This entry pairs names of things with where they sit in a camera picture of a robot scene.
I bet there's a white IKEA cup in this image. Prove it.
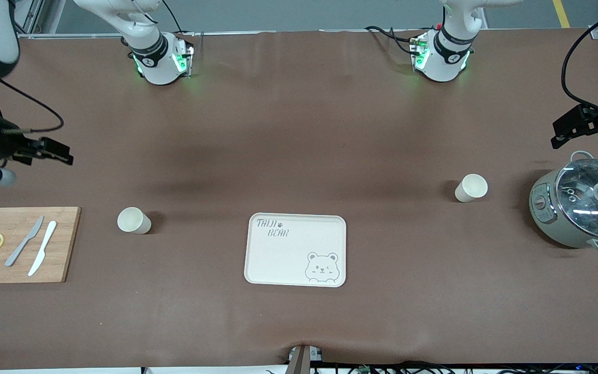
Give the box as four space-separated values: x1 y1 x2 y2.
117 207 152 235
455 174 488 203

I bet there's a glass pot lid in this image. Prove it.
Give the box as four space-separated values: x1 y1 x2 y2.
555 158 598 239

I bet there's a grey-green cooking pot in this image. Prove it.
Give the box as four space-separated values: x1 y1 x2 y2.
529 151 598 254

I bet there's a wooden cutting board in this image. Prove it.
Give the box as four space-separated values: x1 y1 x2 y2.
0 207 81 284

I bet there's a white plastic knife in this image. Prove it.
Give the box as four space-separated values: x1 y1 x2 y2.
28 221 58 277

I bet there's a grey plastic knife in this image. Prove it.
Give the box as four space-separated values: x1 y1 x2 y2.
5 216 45 268

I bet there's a cream tray with bear print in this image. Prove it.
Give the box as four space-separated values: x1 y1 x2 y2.
244 212 347 288

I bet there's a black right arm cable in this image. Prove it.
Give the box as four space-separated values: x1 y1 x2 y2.
0 78 65 133

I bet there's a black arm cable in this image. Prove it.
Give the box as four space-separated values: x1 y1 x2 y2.
561 0 598 117
0 78 65 133

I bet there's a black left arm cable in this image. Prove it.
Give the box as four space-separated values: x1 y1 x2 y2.
561 0 598 117

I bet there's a black base cable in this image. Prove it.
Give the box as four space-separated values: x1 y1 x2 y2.
365 25 416 57
161 0 196 37

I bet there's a grey table edge mount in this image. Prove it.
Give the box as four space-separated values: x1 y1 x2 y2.
288 344 323 374

